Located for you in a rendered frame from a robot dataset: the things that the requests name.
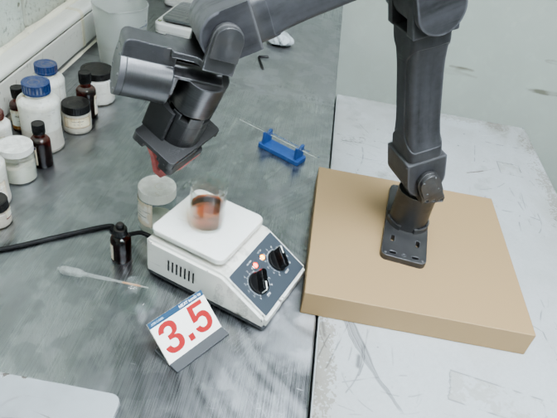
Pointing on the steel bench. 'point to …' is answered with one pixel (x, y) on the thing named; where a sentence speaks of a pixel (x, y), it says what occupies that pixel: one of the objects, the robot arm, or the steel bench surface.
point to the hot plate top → (236, 237)
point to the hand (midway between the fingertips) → (159, 170)
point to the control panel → (278, 278)
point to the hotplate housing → (212, 276)
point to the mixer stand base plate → (52, 400)
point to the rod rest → (281, 150)
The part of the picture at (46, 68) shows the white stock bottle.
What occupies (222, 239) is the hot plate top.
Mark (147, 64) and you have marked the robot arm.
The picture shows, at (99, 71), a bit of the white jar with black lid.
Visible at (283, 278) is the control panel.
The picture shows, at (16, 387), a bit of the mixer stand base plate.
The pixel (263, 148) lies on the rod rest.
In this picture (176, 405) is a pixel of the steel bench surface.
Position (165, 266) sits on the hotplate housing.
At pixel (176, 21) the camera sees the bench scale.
